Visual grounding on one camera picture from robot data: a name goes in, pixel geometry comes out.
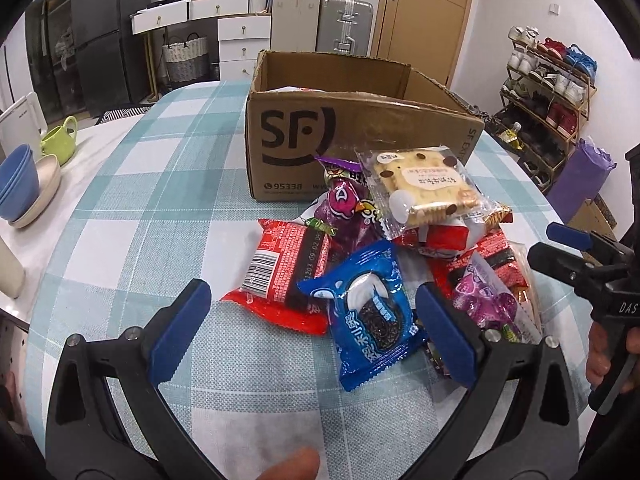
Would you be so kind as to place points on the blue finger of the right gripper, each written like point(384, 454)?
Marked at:
point(591, 242)
point(559, 265)

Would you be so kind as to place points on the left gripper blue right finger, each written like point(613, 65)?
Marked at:
point(452, 333)

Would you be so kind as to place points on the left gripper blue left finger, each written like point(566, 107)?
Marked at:
point(172, 329)

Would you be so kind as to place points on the red triangular chip bag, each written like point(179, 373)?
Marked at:
point(494, 248)

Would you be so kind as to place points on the blue oreo pack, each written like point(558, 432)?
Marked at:
point(370, 317)

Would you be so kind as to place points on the white red snack bag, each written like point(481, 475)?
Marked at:
point(455, 236)

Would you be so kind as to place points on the red black noodle pack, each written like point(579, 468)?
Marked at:
point(287, 254)

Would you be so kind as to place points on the chocolate chip cookie pack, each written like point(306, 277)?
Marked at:
point(416, 187)

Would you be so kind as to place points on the purple gummy candy bag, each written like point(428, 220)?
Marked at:
point(345, 211)

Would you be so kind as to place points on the operator right hand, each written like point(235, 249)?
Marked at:
point(598, 364)

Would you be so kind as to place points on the operator left hand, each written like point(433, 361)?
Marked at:
point(304, 464)

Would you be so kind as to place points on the shoe rack with shoes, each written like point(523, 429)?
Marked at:
point(546, 99)

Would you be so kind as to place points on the checkered teal tablecloth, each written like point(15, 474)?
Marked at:
point(171, 203)

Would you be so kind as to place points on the beige cup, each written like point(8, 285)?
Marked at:
point(12, 273)

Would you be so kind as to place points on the blue stacked bowls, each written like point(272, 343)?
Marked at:
point(19, 183)

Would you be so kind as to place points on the green ceramic mug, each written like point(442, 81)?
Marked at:
point(61, 140)

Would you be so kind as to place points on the wooden door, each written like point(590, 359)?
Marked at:
point(426, 34)

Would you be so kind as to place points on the white electric kettle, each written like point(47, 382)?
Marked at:
point(23, 123)

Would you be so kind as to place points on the SF cardboard box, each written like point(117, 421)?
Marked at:
point(304, 105)

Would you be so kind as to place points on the woven laundry basket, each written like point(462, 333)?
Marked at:
point(187, 61)

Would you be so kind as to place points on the black refrigerator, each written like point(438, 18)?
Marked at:
point(110, 58)

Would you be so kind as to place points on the silver aluminium suitcase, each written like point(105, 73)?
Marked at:
point(344, 27)

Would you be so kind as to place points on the beige suitcase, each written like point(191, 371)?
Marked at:
point(294, 25)

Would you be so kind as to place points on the white drawer desk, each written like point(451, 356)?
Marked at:
point(238, 30)

